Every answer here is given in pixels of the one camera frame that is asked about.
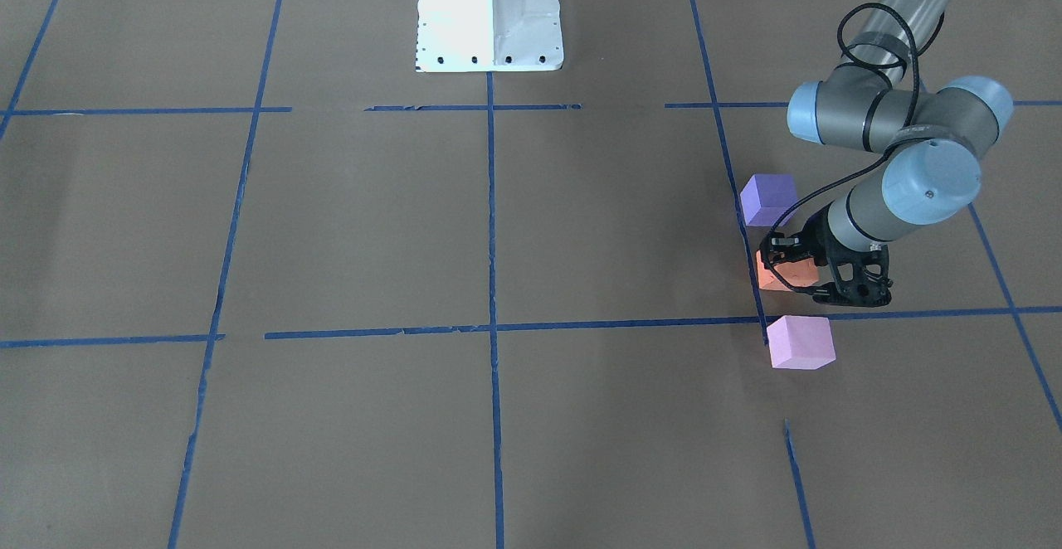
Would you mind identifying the pink foam cube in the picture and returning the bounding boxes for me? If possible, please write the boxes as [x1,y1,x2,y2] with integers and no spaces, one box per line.
[767,315,837,368]

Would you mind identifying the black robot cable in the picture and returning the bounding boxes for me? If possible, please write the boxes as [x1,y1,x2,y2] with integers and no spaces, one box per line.
[757,2,947,284]

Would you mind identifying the orange foam cube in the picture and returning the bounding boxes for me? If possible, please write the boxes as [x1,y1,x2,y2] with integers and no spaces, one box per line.
[755,250,820,291]

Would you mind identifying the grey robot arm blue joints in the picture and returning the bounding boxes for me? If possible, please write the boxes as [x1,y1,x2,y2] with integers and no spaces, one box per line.
[787,0,1014,246]

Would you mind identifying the purple foam cube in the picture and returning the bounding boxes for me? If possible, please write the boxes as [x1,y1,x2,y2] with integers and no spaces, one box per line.
[739,172,799,227]

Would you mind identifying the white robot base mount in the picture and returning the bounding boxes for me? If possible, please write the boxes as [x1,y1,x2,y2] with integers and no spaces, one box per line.
[415,0,565,73]

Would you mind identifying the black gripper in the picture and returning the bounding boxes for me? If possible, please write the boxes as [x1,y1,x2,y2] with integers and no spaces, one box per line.
[759,204,893,309]

